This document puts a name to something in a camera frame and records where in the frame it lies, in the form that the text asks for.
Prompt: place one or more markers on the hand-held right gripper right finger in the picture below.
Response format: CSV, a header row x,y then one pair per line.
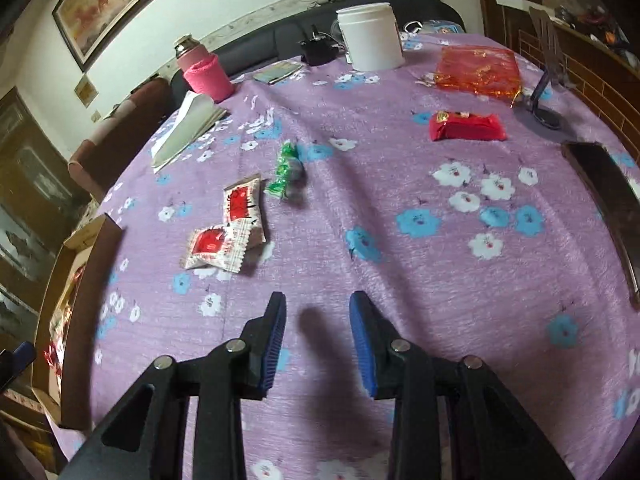
x,y
362,345

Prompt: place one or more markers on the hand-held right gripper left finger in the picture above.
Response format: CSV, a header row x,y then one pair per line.
x,y
272,345

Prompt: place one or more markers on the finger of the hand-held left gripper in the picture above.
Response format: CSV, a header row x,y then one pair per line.
x,y
19,356

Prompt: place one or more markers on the large red foil packet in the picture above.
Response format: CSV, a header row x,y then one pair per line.
x,y
52,352

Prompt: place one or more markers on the brown cardboard box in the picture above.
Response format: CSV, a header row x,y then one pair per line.
x,y
82,310

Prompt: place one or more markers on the white red snack packet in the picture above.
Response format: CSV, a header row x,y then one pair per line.
x,y
212,245
244,207

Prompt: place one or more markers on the green candy bunch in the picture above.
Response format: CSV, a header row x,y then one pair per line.
x,y
284,170

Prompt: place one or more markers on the red snack bar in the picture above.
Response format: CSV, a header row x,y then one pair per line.
x,y
467,127

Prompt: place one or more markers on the purple floral tablecloth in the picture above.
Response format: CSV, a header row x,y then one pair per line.
x,y
400,260

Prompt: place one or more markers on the dark wooden glass cabinet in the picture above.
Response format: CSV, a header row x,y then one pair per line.
x,y
30,210

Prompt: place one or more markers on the folded paper sheets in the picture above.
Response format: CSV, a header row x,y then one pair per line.
x,y
187,127

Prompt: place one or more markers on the brown armchair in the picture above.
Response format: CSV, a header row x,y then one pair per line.
x,y
115,135

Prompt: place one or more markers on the thin printed booklet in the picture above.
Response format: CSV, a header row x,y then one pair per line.
x,y
277,72

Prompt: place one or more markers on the pink sleeved thermos bottle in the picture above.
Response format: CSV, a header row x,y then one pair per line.
x,y
205,77

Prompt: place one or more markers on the dark tray at right edge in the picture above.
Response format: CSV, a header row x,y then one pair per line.
x,y
602,195

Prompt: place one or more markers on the dark phone stand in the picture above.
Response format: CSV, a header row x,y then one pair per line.
x,y
542,117

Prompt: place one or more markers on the red mesh bag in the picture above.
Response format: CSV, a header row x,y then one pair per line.
x,y
475,70

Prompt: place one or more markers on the black sofa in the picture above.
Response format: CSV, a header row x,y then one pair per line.
x,y
260,42

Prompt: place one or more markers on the white plastic jar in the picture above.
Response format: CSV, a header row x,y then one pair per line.
x,y
372,40

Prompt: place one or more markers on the blue patterned packet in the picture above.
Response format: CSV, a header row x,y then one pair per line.
x,y
442,27

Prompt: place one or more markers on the wooden side cabinet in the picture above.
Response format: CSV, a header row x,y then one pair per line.
x,y
590,35

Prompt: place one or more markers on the yellow wall sticker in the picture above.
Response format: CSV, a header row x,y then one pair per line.
x,y
85,91

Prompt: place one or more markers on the framed wall painting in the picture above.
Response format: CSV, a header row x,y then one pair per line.
x,y
115,0

